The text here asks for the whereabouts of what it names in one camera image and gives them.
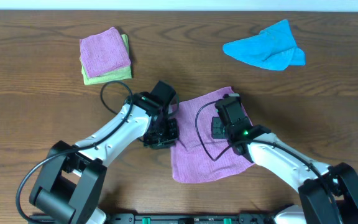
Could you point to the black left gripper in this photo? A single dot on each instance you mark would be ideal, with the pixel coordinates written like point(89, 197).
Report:
point(161, 137)

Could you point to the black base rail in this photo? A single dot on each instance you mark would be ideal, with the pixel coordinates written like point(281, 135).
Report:
point(241, 218)

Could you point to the purple microfiber cloth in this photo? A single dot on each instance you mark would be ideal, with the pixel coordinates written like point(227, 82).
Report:
point(192, 154)

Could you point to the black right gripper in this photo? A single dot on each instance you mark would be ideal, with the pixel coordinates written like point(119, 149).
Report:
point(217, 127)

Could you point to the blue microfiber cloth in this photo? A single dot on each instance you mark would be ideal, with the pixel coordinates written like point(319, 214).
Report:
point(274, 48)

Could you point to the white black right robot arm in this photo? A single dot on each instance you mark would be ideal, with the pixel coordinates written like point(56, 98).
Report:
point(328, 194)

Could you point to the folded green cloth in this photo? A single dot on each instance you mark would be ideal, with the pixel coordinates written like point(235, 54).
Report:
point(117, 74)

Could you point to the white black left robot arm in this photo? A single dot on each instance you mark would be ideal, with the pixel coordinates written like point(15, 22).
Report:
point(70, 181)

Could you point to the folded purple cloth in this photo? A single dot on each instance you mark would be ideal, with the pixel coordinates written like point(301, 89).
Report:
point(104, 51)

